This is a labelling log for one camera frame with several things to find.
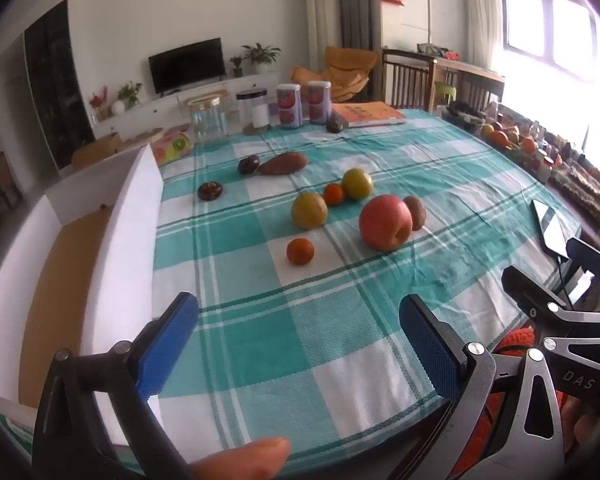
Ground gold lid clear jar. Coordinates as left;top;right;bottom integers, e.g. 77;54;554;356
187;96;229;143

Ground fruit print packet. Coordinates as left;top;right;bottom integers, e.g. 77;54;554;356
152;129;193;165

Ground red labelled can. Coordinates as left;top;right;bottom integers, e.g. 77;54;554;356
308;81;332;125
276;84;301;130

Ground grey curtain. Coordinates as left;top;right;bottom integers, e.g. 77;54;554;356
330;0;383;52

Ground red flowers in vase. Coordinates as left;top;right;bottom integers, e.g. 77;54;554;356
89;87;108;121

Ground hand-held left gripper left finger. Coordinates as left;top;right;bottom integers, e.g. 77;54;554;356
32;291;201;480

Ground black television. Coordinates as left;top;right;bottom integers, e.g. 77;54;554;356
148;37;227;95

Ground black smartphone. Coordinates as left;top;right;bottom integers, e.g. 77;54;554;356
530;199;571;260

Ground dark wooden chair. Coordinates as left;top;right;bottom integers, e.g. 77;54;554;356
381;49;436;110
430;60;506;116

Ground orange book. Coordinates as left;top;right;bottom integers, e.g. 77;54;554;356
331;101;407;129

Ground white standing air conditioner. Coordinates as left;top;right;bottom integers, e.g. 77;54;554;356
304;0;342;96

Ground orange lounge chair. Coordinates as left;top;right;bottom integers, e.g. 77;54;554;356
291;46;381;102

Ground white cardboard box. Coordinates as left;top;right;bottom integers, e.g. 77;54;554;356
0;145;164;446

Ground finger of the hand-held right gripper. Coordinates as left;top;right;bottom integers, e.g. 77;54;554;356
562;238;600;308
501;266;600;337

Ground brown cardboard box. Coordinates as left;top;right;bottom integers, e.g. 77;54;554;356
71;132;122;168

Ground tray of mixed fruit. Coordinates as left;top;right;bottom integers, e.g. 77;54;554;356
480;120;563;181

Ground red apple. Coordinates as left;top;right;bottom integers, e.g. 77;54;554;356
358;194;414;252

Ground brown sweet potato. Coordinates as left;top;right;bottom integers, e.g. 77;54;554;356
257;152;309;176

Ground window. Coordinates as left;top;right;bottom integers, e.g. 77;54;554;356
500;0;598;81

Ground yellow-green pear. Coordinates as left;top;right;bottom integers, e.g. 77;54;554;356
341;168;375;201
291;191;328;231

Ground tray of fruits and snacks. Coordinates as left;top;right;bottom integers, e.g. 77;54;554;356
550;160;600;241

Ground orange red knitted clothing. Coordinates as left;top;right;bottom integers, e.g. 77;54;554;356
460;327;536;476

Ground leafy green potted plant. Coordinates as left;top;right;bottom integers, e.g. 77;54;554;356
117;81;143;109

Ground black glass cabinet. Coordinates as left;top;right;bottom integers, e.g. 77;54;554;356
22;0;97;171

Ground teal checked tablecloth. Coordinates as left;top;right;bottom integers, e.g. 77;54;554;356
115;105;588;476

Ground green stool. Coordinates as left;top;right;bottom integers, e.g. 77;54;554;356
437;82;458;111

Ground white television cabinet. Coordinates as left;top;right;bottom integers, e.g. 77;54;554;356
91;72;281;141

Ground white curtain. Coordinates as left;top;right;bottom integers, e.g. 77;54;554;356
462;0;503;68

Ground large green potted plant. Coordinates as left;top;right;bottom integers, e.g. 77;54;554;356
242;42;282;75

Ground black lid clear jar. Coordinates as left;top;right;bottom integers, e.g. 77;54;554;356
236;88;271;132

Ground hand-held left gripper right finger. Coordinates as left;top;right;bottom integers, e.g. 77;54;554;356
387;294;567;480

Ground person's right hand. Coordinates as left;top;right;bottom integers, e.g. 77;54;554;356
561;396;600;457

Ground brown kiwi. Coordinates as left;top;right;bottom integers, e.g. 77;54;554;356
402;196;427;232

